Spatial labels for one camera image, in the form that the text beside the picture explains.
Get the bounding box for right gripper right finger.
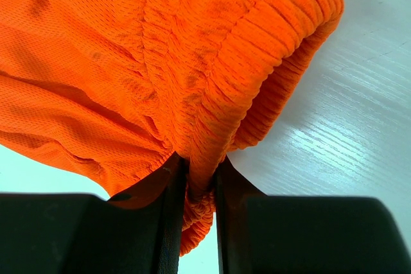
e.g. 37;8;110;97
214;160;410;273

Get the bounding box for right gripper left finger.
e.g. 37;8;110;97
1;154;187;273

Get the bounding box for orange shorts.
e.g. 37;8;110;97
1;0;344;255

